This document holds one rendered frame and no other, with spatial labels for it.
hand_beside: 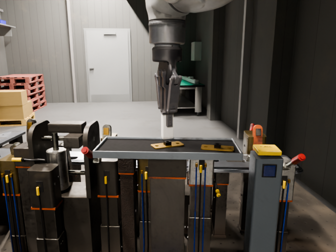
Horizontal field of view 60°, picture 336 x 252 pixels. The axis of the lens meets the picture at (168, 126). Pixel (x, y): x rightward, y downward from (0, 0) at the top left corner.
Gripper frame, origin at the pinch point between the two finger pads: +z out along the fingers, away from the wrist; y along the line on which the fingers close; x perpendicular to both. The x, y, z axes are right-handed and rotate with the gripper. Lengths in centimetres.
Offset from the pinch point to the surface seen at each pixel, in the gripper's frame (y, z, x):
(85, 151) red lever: 6.3, 6.6, 20.7
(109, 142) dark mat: 8.4, 5.5, 13.8
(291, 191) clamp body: -5.7, 24.0, -40.1
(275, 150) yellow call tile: -14.6, 5.5, -23.8
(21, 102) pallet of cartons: 577, 74, 79
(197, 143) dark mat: -1.6, 5.5, -8.2
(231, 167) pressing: 12.8, 21.2, -30.1
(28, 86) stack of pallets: 719, 56, 72
